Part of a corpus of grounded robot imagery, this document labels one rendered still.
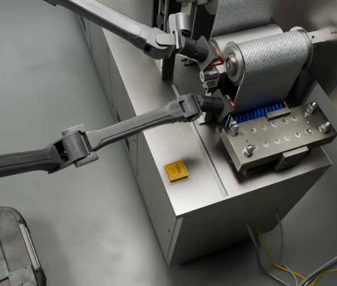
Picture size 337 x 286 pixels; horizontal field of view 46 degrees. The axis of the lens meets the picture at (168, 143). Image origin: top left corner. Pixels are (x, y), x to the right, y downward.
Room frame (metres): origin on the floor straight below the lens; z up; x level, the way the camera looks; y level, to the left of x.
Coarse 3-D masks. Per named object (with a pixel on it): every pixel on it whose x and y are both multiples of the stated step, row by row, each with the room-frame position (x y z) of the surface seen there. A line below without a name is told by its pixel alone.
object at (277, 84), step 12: (252, 84) 0.89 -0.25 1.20; (264, 84) 0.92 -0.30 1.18; (276, 84) 0.94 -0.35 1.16; (288, 84) 0.97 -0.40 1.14; (240, 96) 0.88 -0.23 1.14; (252, 96) 0.90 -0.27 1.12; (264, 96) 0.93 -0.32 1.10; (276, 96) 0.95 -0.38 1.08; (240, 108) 0.89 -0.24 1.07; (252, 108) 0.91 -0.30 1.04
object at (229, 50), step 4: (300, 32) 1.06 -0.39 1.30; (304, 36) 1.04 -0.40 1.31; (228, 48) 0.96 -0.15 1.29; (232, 48) 0.94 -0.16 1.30; (308, 48) 1.00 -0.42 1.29; (224, 52) 0.97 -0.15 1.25; (228, 52) 0.95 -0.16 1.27; (232, 52) 0.93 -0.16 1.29; (236, 52) 0.92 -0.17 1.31; (308, 52) 0.99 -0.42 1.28; (236, 56) 0.91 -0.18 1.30; (236, 60) 0.90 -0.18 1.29; (240, 60) 0.90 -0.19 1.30; (240, 64) 0.89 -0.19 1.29; (240, 68) 0.88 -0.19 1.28; (240, 72) 0.87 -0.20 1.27; (228, 76) 0.92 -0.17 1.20; (232, 76) 0.90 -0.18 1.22; (236, 76) 0.88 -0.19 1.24; (240, 76) 0.87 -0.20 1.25; (232, 80) 0.89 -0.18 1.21; (236, 80) 0.88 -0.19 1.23
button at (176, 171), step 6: (174, 162) 0.70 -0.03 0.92; (180, 162) 0.71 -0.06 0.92; (168, 168) 0.68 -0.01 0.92; (174, 168) 0.68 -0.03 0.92; (180, 168) 0.68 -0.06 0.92; (168, 174) 0.65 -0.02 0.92; (174, 174) 0.66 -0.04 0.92; (180, 174) 0.66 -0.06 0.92; (186, 174) 0.66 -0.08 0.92; (174, 180) 0.64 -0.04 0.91
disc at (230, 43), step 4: (228, 44) 0.98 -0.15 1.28; (232, 44) 0.96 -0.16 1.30; (236, 44) 0.94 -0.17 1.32; (236, 48) 0.93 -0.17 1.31; (240, 52) 0.91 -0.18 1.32; (240, 56) 0.91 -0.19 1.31; (244, 60) 0.89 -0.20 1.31; (244, 64) 0.88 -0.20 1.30; (244, 68) 0.87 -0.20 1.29; (244, 72) 0.87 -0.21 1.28; (244, 76) 0.86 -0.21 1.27; (240, 80) 0.87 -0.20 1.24; (244, 80) 0.86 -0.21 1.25; (236, 84) 0.88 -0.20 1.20; (240, 84) 0.87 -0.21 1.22
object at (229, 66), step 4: (224, 56) 0.95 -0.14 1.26; (228, 56) 0.93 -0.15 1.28; (232, 56) 0.92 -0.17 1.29; (228, 60) 0.92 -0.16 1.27; (232, 60) 0.91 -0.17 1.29; (224, 64) 0.93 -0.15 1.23; (228, 64) 0.92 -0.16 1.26; (232, 64) 0.90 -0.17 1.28; (236, 64) 0.90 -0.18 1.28; (224, 68) 0.93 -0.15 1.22; (228, 68) 0.91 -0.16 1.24; (232, 68) 0.89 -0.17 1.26; (236, 68) 0.89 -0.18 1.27; (228, 72) 0.90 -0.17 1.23; (232, 72) 0.89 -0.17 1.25; (236, 72) 0.89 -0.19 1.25
